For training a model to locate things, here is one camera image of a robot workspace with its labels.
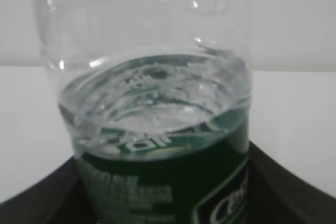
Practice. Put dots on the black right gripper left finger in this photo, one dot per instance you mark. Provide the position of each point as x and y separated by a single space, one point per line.
58 198

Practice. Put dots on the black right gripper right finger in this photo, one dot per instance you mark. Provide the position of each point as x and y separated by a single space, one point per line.
276 195

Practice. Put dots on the clear green-label water bottle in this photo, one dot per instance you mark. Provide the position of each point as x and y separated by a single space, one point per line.
155 96

